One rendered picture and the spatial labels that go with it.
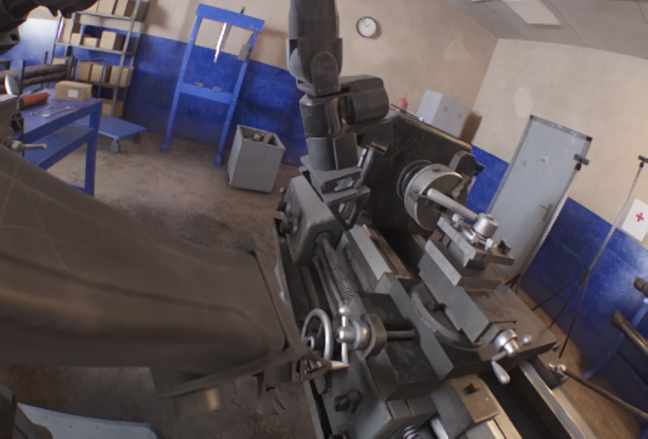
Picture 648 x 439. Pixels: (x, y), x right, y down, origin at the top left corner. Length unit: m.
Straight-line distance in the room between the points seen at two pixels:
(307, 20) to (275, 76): 3.99
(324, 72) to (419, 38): 4.70
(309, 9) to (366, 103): 0.15
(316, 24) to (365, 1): 4.35
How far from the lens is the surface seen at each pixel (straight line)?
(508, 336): 0.73
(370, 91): 0.45
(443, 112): 4.78
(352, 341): 0.70
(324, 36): 0.40
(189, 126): 4.54
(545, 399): 1.06
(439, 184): 1.15
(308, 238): 1.34
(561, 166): 4.35
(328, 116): 0.42
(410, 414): 0.75
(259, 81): 4.37
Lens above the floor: 1.34
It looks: 20 degrees down
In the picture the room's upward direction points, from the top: 21 degrees clockwise
